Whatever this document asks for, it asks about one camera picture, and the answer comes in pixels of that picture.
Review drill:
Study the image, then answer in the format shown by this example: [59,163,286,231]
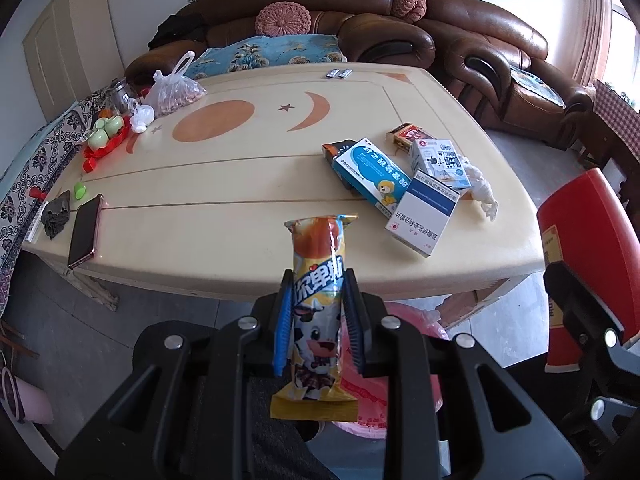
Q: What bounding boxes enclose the blue cartoon medicine box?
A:
[332,138,413,218]

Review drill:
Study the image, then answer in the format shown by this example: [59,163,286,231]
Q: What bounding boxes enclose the white blue-striped medicine box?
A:
[385,170,461,258]

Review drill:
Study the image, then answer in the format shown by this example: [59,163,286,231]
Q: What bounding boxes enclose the dark grey cloth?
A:
[41,190,73,240]

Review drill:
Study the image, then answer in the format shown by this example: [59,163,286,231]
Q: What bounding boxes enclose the pink striped curtain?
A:
[570,0,616,91]

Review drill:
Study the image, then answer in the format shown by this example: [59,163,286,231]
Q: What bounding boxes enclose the small white plastic bag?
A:
[129,100,156,134]

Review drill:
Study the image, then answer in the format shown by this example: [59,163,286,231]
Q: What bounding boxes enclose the white box with square code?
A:
[411,138,473,190]

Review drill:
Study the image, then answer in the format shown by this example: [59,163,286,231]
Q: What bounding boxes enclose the red plastic tray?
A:
[82,115,133,173]

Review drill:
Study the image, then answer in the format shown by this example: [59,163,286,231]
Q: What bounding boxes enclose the flat round pink cushion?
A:
[255,2,312,38]

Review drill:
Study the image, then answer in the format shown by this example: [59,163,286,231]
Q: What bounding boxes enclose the person's dark trousers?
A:
[197,375,341,480]

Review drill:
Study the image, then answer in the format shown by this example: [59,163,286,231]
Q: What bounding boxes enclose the cream wooden cabinet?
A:
[22,0,126,121]

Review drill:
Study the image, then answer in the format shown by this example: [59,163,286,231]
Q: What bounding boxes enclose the clear bag of peanuts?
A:
[145,51,207,117]

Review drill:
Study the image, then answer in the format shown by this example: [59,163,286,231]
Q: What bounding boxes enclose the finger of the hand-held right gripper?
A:
[543,260,627,350]

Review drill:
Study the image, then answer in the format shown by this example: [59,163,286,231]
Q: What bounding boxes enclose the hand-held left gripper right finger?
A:
[340,269,586,480]

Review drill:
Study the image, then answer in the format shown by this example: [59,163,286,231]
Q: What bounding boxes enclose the black clothing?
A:
[147,12,208,51]

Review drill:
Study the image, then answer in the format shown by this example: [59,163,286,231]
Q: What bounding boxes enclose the white plastic wrap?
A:
[457,156,500,222]

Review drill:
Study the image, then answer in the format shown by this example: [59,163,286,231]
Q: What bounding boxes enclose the yellow cartoon cow snack wrapper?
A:
[270,214,360,423]

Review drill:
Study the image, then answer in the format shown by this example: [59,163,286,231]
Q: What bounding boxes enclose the red plastic stool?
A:
[537,167,640,373]

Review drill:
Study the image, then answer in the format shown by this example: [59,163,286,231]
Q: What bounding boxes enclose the small floral seat cover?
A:
[510,67,566,108]

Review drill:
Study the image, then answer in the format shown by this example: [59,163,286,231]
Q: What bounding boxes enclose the glass jar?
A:
[107,77,138,116]

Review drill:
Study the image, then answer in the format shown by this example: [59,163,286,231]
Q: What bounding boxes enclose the ball-shaped pink cushion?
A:
[389,0,428,23]

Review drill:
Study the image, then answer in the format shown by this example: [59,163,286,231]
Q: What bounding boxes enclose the black and orange box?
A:
[321,140,357,163]

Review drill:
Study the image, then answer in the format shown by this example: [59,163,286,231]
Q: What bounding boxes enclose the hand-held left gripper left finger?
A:
[56,269,296,480]

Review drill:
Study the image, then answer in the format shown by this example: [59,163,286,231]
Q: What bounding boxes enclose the red chequered tablecloth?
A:
[592,79,640,161]

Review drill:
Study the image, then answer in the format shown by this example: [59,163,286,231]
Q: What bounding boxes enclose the smartphone with pink case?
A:
[67,194,104,269]

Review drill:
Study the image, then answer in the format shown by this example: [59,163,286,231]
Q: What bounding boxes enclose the pink rolled mat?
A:
[0,365,53,426]

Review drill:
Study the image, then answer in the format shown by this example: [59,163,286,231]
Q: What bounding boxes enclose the pink-lined trash bin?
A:
[332,302,448,441]

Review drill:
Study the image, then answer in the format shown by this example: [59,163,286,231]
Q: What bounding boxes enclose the blue floral blanket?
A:
[185,34,348,81]

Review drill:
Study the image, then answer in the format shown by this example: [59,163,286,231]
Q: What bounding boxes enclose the black and white patterned blanket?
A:
[0,85,108,316]

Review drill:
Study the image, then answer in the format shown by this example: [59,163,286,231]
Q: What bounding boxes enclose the red cigarette box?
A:
[386,122,436,153]

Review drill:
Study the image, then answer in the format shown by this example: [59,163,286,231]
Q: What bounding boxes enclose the window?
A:
[610,5,640,106]

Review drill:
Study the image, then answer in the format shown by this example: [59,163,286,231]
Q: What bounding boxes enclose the brown leather armchair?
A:
[417,0,593,151]

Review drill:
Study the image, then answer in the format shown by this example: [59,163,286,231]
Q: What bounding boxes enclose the beige wooden coffee table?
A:
[22,62,545,331]

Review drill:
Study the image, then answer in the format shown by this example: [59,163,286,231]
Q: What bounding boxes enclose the blue plastic stool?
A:
[305,420,387,480]

